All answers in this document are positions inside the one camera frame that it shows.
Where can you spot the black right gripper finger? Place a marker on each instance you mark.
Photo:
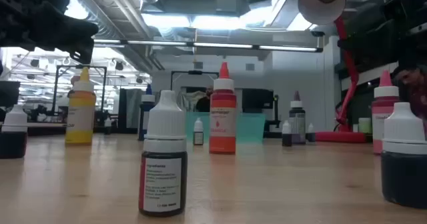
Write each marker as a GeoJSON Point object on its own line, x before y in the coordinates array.
{"type": "Point", "coordinates": [370, 34]}

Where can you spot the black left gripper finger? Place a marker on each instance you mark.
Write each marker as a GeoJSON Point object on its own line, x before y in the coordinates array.
{"type": "Point", "coordinates": [76, 27]}
{"type": "Point", "coordinates": [81, 54]}

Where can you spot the yellow food coloring bottle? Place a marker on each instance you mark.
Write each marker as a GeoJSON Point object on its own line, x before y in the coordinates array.
{"type": "Point", "coordinates": [80, 117]}

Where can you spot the pink food coloring bottle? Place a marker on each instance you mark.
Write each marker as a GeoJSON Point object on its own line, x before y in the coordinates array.
{"type": "Point", "coordinates": [380, 117]}

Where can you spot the blue food coloring bottle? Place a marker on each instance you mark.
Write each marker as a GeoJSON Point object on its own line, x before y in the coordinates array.
{"type": "Point", "coordinates": [144, 117]}

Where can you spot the purple food coloring bottle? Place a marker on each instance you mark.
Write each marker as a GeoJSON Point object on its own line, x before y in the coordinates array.
{"type": "Point", "coordinates": [297, 124]}

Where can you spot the orange food coloring bottle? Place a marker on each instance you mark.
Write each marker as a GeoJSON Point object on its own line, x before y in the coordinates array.
{"type": "Point", "coordinates": [223, 124]}

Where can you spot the red desk lamp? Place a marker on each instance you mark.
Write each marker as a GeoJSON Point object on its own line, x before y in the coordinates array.
{"type": "Point", "coordinates": [348, 70]}

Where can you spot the black cabinet with grey cover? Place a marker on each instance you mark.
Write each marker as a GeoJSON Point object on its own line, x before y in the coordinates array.
{"type": "Point", "coordinates": [131, 107]}

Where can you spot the black monitor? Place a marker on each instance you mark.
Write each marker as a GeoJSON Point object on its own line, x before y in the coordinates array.
{"type": "Point", "coordinates": [257, 100]}
{"type": "Point", "coordinates": [8, 94]}

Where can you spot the green cup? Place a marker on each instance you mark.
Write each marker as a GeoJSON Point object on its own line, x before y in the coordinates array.
{"type": "Point", "coordinates": [364, 125]}

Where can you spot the black monitor stand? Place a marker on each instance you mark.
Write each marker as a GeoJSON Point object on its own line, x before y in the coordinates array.
{"type": "Point", "coordinates": [276, 107]}

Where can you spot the person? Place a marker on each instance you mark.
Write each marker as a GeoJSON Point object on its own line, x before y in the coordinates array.
{"type": "Point", "coordinates": [203, 104]}

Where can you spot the long ceiling light bar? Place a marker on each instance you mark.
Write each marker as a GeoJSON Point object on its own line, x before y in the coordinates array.
{"type": "Point", "coordinates": [217, 45]}

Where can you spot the teal translucent plastic tray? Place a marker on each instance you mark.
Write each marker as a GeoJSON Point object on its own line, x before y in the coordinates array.
{"type": "Point", "coordinates": [248, 127]}

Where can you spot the black ceiling camera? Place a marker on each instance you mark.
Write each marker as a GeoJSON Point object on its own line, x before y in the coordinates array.
{"type": "Point", "coordinates": [317, 33]}

